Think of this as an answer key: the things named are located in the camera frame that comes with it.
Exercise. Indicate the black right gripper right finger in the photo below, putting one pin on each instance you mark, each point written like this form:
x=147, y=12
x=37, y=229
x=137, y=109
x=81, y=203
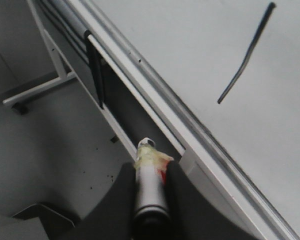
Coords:
x=193, y=217

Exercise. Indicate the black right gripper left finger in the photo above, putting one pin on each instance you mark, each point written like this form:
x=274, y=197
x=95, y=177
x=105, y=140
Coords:
x=112, y=218

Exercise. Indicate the white whiteboard marker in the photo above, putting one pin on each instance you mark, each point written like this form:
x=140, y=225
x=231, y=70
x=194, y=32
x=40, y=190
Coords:
x=150, y=196

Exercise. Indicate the red round magnet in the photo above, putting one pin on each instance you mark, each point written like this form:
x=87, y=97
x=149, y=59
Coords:
x=163, y=175

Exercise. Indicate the white whiteboard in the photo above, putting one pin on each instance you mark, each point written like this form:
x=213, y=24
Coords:
x=224, y=76

